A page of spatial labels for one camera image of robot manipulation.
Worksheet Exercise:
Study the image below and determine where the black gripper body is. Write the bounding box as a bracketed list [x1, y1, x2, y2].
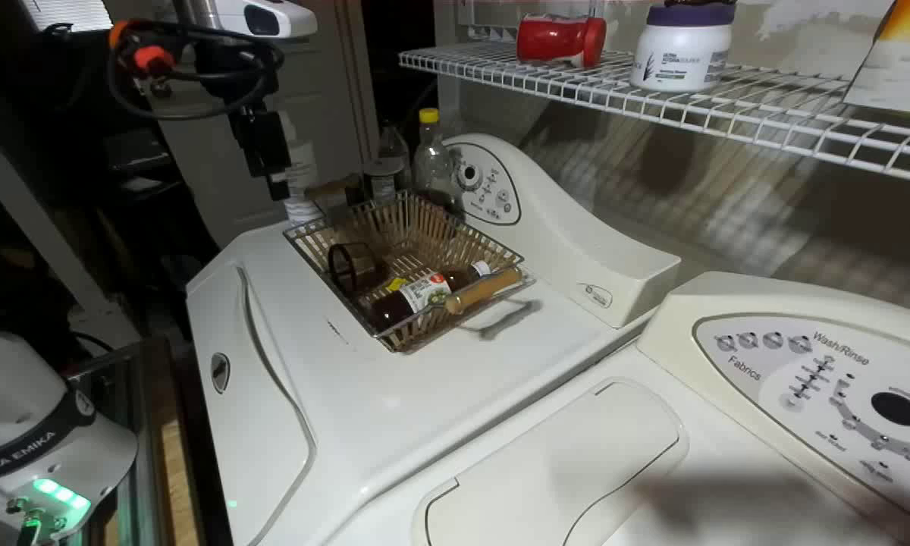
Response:
[227, 100, 298, 189]

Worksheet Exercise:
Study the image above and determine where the red container with white lid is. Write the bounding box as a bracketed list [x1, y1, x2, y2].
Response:
[511, 14, 611, 74]

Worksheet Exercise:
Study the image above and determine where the blue and white can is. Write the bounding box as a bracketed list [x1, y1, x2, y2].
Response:
[362, 167, 408, 204]

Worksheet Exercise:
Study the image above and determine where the dark round cup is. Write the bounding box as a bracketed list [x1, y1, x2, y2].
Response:
[327, 240, 388, 297]

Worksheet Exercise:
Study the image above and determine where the clear bottle with yellow cap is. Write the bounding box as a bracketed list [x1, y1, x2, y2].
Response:
[412, 104, 466, 217]

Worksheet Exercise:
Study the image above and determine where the brown bottle with colourful label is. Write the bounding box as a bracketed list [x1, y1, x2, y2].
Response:
[368, 269, 456, 331]

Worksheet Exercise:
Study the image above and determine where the dark bottle with white label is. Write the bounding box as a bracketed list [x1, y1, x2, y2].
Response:
[442, 256, 500, 290]

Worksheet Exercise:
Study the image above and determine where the white washing machine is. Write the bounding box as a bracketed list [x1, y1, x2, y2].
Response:
[181, 130, 685, 546]

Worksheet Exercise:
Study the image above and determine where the white jar with purple lid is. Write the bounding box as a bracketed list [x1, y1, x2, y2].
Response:
[631, 0, 737, 93]

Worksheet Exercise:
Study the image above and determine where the white dryer with dial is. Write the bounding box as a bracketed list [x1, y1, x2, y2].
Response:
[327, 269, 910, 546]

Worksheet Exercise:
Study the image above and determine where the orange and white box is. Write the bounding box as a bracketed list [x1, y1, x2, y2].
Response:
[843, 0, 910, 114]

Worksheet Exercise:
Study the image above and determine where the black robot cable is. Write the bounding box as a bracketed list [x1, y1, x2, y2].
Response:
[102, 17, 289, 126]

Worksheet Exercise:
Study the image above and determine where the orange cable strap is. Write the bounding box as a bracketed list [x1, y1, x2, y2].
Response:
[107, 17, 176, 78]

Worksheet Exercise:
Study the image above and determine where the wire basket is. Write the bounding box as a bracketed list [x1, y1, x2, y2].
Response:
[282, 192, 532, 354]

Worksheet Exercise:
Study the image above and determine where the white wire shelf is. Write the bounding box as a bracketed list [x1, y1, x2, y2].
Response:
[397, 38, 910, 192]

